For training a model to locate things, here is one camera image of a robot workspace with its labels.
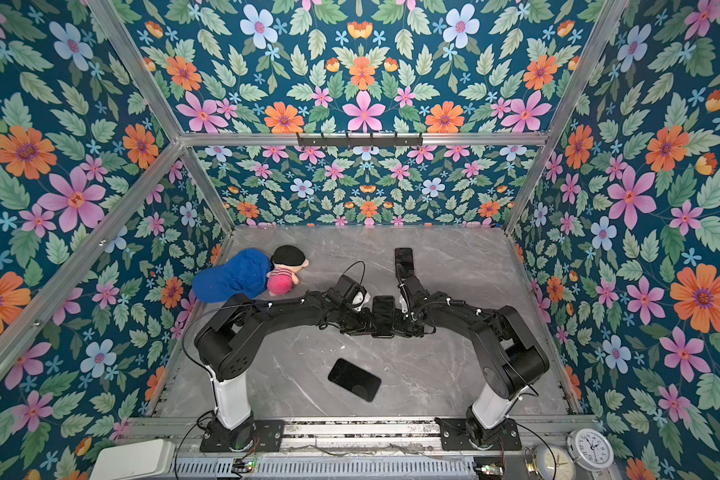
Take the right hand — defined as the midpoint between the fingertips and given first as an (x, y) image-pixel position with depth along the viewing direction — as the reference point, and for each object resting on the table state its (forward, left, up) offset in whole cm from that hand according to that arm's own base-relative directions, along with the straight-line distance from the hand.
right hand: (390, 330), depth 91 cm
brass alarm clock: (-34, -33, +5) cm, 48 cm away
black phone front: (-14, +10, -1) cm, 18 cm away
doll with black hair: (+23, +35, +7) cm, 42 cm away
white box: (-33, +58, +5) cm, 68 cm away
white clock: (-32, -46, +2) cm, 56 cm away
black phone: (+25, -6, 0) cm, 26 cm away
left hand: (-1, +2, +4) cm, 5 cm away
